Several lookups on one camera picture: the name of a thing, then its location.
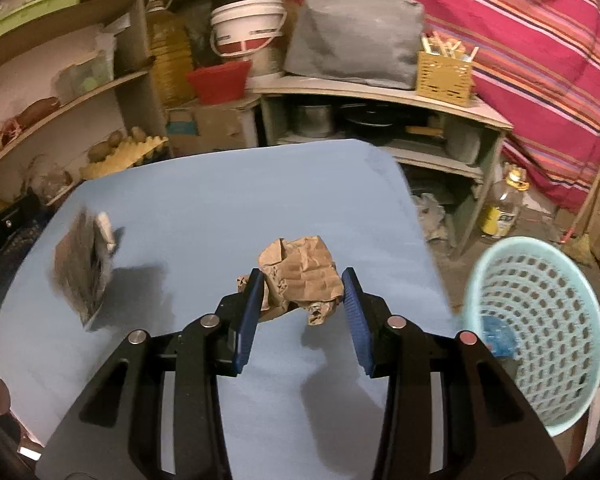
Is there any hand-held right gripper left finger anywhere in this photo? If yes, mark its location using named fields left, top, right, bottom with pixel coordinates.
left=35, top=267, right=266, bottom=480

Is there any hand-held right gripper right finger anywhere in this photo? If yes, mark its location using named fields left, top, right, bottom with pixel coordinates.
left=341, top=266, right=566, bottom=480

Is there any brown paper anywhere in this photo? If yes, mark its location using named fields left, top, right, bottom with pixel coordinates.
left=236, top=235, right=345, bottom=327

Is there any blue plastic wrapper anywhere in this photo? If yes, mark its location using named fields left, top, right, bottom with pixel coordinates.
left=480, top=316, right=518, bottom=358

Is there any silver foil packet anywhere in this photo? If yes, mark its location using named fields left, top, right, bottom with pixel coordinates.
left=54, top=209, right=118, bottom=332

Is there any light blue plastic basket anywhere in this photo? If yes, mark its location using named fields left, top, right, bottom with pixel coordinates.
left=462, top=236, right=600, bottom=438

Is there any crumpled white plastic bag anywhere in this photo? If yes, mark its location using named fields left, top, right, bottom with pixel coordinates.
left=412, top=192, right=453, bottom=246

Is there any small oil bottle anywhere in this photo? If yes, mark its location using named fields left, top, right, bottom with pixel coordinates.
left=480, top=167, right=530, bottom=245

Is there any cardboard box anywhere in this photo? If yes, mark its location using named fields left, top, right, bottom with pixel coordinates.
left=166, top=97, right=258, bottom=158

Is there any yellow egg tray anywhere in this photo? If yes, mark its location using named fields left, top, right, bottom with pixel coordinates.
left=80, top=135, right=170, bottom=181

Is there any dark frying pan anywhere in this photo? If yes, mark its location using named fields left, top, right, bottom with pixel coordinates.
left=342, top=102, right=411, bottom=133

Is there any metal cooking pot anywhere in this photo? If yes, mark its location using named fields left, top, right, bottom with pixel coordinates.
left=292, top=102, right=336, bottom=138

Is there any grey pot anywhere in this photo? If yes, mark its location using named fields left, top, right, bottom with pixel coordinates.
left=445, top=120, right=483, bottom=163

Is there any low grey cabinet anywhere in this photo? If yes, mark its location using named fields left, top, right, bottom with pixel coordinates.
left=252, top=76, right=515, bottom=261

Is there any straw broom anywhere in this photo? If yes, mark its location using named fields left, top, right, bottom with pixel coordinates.
left=562, top=232, right=593, bottom=266

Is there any red plastic tub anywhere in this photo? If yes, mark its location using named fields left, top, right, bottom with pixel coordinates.
left=186, top=60, right=253, bottom=106

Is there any clear plastic bag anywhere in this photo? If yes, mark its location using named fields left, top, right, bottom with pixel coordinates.
left=30, top=157, right=76, bottom=201

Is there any dark bag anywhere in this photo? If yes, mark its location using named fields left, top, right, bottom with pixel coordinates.
left=0, top=192, right=48, bottom=306

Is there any yellow woven basket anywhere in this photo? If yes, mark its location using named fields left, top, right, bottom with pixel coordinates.
left=416, top=50, right=476, bottom=107

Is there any large oil jug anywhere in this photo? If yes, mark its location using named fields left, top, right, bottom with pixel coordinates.
left=146, top=0, right=196, bottom=108

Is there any grey cloth-covered box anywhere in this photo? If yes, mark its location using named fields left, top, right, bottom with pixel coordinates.
left=284, top=0, right=426, bottom=90

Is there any bundle of wooden sticks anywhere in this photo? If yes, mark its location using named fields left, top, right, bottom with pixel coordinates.
left=422, top=32, right=480, bottom=63

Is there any translucent plastic container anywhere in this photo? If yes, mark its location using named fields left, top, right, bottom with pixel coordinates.
left=60, top=52, right=116, bottom=101

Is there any white plastic bucket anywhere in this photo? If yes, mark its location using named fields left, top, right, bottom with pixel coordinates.
left=210, top=0, right=288, bottom=76

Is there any wooden shelf unit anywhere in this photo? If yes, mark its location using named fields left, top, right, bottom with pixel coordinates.
left=0, top=0, right=171, bottom=201

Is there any pink striped cloth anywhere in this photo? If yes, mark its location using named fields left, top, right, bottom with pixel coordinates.
left=280, top=0, right=600, bottom=213

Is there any green plastic tray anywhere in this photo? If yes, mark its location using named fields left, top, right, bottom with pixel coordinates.
left=0, top=0, right=83, bottom=46

